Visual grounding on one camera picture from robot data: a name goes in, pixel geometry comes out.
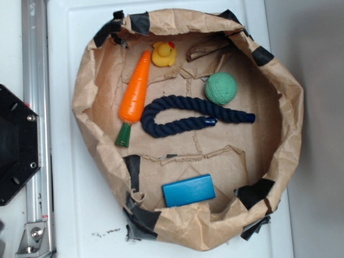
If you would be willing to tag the orange plastic toy carrot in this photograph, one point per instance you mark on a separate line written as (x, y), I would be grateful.
(133, 101)

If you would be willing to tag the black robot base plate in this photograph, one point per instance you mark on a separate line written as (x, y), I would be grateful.
(19, 145)

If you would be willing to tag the green foam ball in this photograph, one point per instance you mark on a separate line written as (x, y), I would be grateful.
(221, 88)

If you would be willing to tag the brown paper bag bin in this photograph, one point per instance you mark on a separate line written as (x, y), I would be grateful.
(250, 146)

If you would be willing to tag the metal corner bracket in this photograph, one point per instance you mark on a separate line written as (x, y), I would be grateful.
(35, 241)

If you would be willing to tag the blue rectangular block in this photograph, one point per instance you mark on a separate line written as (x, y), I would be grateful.
(188, 191)

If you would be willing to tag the yellow rubber duck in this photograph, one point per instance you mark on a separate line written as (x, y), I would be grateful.
(164, 54)

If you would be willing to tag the aluminium rail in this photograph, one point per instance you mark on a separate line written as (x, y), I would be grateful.
(39, 190)

